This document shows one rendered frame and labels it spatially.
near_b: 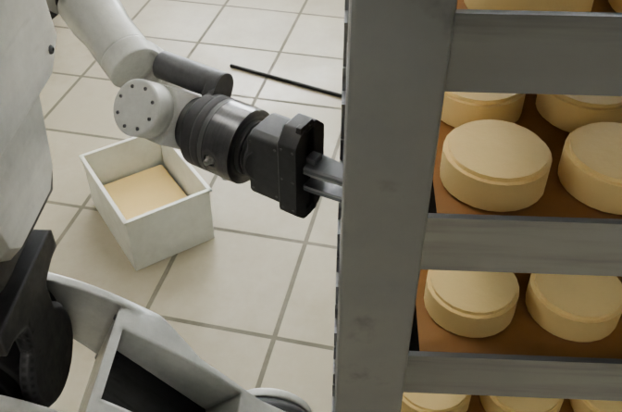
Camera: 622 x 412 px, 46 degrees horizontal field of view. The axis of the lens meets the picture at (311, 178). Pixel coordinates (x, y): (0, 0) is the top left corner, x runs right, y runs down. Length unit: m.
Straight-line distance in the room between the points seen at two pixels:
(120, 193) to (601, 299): 1.60
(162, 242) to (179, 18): 1.26
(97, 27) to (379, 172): 0.71
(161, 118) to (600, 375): 0.56
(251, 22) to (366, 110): 2.54
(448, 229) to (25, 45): 0.38
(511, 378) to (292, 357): 1.21
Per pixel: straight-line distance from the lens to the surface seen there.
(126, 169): 1.97
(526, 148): 0.35
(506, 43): 0.25
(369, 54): 0.22
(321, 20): 2.77
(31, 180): 0.62
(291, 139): 0.74
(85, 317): 0.83
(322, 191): 0.76
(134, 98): 0.83
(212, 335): 1.63
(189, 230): 1.78
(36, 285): 0.71
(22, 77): 0.58
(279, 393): 0.92
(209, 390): 0.85
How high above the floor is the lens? 1.26
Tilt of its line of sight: 39 degrees down
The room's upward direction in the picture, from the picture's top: straight up
